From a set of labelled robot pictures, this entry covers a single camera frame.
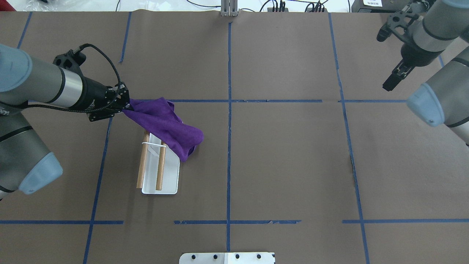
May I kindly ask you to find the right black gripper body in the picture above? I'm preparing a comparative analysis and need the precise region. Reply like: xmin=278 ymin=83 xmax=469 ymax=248
xmin=400 ymin=43 xmax=440 ymax=70

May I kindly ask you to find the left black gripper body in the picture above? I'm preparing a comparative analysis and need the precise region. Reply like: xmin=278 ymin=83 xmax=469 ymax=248
xmin=79 ymin=77 xmax=107 ymax=115

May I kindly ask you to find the purple microfiber towel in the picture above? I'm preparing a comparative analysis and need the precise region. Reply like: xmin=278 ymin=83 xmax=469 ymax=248
xmin=122 ymin=97 xmax=204 ymax=162

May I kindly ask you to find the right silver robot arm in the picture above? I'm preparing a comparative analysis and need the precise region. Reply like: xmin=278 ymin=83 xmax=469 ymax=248
xmin=377 ymin=0 xmax=469 ymax=145

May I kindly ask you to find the tall wooden rack bar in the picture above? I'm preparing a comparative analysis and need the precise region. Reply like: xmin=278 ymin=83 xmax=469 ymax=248
xmin=136 ymin=130 xmax=150 ymax=189

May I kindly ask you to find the short wooden rack bar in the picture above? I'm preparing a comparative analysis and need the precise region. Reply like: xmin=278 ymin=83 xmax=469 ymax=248
xmin=155 ymin=140 xmax=167 ymax=191

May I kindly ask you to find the white rack base tray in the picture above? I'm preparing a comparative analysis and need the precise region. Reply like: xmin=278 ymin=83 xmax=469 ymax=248
xmin=141 ymin=133 xmax=180 ymax=194

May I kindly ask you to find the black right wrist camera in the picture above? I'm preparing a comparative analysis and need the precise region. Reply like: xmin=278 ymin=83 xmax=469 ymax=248
xmin=376 ymin=11 xmax=421 ymax=44

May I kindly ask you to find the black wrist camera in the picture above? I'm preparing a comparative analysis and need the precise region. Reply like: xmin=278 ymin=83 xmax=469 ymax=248
xmin=52 ymin=49 xmax=86 ymax=71
xmin=376 ymin=11 xmax=421 ymax=44

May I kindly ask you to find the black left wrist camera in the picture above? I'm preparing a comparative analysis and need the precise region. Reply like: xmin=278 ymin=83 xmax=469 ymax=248
xmin=52 ymin=49 xmax=86 ymax=71

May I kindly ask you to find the grey aluminium frame post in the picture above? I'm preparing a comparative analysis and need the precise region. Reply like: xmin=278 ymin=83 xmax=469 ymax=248
xmin=221 ymin=0 xmax=239 ymax=17

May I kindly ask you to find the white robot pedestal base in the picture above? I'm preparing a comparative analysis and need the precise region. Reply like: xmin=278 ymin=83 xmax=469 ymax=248
xmin=179 ymin=252 xmax=276 ymax=264

